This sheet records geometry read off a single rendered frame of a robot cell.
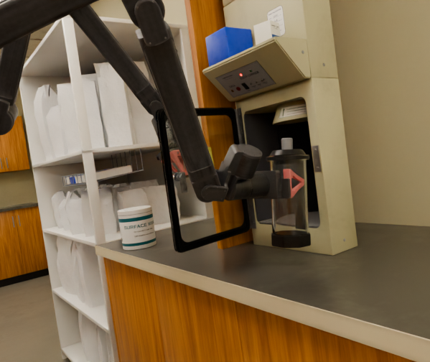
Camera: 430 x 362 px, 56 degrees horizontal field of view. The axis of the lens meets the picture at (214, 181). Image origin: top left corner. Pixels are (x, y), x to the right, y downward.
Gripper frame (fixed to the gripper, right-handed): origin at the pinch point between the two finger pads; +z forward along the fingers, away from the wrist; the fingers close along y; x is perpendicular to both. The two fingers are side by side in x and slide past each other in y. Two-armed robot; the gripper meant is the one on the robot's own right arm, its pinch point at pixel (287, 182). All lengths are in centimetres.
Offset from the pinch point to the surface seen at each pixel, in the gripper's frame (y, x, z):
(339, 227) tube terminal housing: -3.4, 13.0, 15.6
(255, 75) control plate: 10.8, -30.1, 2.0
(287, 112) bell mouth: 8.9, -19.9, 11.7
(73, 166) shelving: 221, -17, 20
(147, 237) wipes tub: 66, 18, -6
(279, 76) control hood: 4.0, -28.3, 4.1
